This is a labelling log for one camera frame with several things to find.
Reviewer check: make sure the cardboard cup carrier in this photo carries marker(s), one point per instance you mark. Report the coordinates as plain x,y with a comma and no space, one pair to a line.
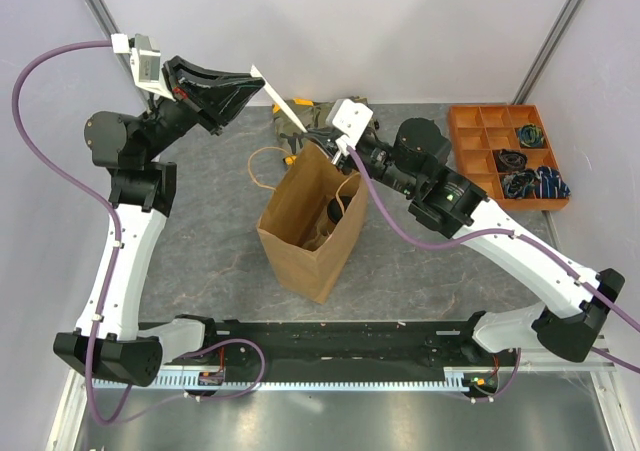
314,241

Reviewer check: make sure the orange compartment tray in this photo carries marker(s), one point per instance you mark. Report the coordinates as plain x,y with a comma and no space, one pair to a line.
477,130

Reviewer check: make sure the black plastic cup lid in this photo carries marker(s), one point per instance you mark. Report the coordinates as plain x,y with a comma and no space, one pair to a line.
336,208

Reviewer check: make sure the green blue rolled sock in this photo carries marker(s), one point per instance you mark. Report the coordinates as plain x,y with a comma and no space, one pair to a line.
530,136

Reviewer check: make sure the white paper straw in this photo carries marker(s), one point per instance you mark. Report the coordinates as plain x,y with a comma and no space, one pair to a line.
277,99

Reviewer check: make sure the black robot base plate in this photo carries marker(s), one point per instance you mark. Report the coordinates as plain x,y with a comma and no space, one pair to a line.
345,351

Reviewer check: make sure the camouflage folded cloth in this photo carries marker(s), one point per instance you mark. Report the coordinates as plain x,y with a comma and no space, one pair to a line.
312,114

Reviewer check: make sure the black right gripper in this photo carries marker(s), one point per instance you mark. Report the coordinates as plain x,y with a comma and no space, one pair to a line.
324,137

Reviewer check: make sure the dark brown rolled sock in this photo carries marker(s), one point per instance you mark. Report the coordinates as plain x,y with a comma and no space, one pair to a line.
508,160

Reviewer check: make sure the brown paper bag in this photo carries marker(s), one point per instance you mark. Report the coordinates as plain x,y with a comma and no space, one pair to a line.
311,223

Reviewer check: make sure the blue striped rolled sock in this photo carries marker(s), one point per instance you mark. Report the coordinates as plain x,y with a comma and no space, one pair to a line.
550,184

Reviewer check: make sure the white slotted cable duct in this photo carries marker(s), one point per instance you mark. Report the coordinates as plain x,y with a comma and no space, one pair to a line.
193,379

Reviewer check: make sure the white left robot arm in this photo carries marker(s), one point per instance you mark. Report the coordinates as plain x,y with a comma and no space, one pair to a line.
108,342

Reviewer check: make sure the grey patterned rolled sock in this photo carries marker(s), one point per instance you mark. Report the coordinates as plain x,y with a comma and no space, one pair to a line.
520,184

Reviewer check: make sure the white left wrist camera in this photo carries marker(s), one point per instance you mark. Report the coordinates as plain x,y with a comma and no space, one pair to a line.
146,66

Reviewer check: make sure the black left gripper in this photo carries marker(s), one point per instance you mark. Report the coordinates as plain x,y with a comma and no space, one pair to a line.
214,97

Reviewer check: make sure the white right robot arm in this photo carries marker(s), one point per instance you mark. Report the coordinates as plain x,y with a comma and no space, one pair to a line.
573,300

